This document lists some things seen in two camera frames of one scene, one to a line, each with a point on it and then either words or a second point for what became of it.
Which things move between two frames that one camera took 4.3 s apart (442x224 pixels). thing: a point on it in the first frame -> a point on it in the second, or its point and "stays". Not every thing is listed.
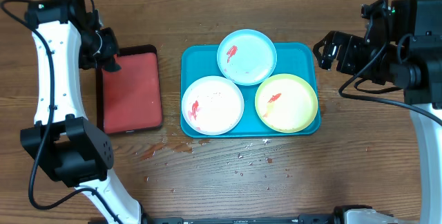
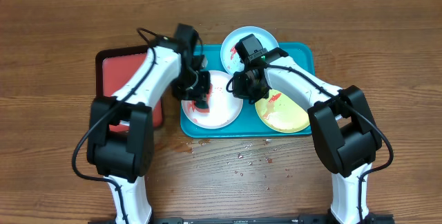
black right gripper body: x=367 y=63 -> x=251 y=90
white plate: x=213 y=105 stays
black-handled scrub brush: x=112 y=66 -> x=201 y=106
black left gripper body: x=99 y=50 -> x=192 y=86
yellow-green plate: x=286 y=103 stays
